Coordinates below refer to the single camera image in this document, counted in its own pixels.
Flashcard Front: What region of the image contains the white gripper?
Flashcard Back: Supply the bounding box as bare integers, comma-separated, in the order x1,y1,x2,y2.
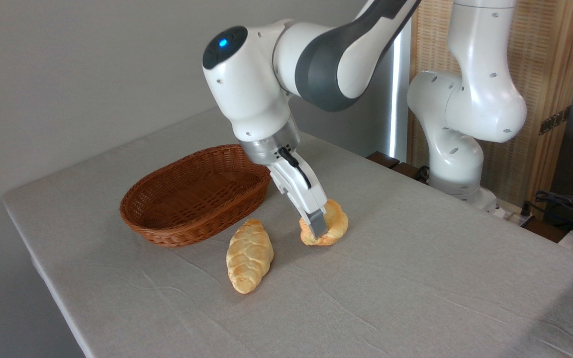
268,154,329,239

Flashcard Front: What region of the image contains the round flower-shaped bread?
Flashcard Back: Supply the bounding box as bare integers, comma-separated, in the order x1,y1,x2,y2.
299,198,349,247

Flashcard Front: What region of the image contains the long braided bread loaf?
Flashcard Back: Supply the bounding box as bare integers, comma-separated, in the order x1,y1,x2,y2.
226,219,275,294

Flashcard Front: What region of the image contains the brown wicker oval basket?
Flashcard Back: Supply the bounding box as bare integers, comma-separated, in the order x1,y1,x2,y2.
120,144,272,248

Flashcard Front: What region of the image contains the dark brown wooden block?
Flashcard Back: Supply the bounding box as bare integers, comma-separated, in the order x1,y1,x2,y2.
366,151,429,185

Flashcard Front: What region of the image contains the grey tablecloth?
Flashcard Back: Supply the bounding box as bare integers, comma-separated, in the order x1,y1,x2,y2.
2,107,573,358

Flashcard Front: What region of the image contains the white power strip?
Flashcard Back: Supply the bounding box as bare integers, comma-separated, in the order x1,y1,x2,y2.
494,199,536,225

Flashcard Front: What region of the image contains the dark metal screen hinge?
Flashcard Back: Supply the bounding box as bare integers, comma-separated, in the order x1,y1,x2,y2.
539,105,572,136

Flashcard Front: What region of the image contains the wooden bamboo folding screen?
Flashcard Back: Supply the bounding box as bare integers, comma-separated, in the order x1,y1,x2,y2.
408,0,573,219

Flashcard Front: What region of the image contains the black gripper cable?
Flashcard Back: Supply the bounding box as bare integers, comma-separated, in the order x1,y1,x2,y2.
278,147,312,190

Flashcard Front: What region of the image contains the black cable bundle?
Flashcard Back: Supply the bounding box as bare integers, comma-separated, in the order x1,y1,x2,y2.
520,190,573,234

